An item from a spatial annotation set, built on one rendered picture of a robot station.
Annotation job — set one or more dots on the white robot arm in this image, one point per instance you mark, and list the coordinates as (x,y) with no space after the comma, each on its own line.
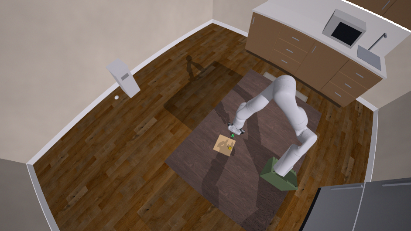
(282,90)

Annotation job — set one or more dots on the beige square mat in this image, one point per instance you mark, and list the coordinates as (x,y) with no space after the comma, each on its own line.
(222,145)

